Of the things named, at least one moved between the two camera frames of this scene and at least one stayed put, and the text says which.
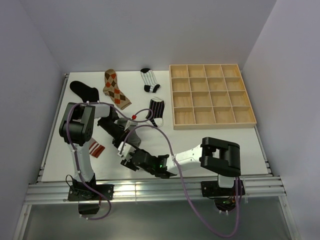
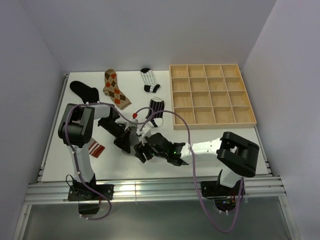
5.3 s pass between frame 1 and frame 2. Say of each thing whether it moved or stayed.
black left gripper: stayed
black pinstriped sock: stayed
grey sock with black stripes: stayed
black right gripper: moved
